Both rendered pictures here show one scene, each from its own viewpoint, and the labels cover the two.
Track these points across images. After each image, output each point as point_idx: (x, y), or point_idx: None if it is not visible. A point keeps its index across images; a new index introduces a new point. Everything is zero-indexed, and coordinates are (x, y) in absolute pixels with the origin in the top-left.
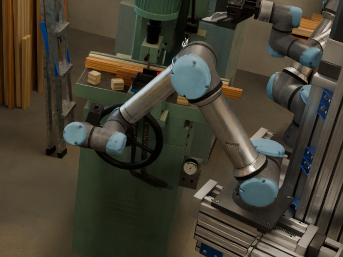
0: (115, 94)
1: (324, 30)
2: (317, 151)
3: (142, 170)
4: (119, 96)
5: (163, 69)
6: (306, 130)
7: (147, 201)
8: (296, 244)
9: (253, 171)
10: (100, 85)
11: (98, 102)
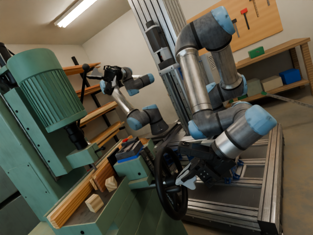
0: (121, 188)
1: (119, 92)
2: None
3: (180, 199)
4: (123, 186)
5: (100, 163)
6: (186, 91)
7: (176, 233)
8: None
9: (239, 73)
10: (106, 199)
11: (119, 211)
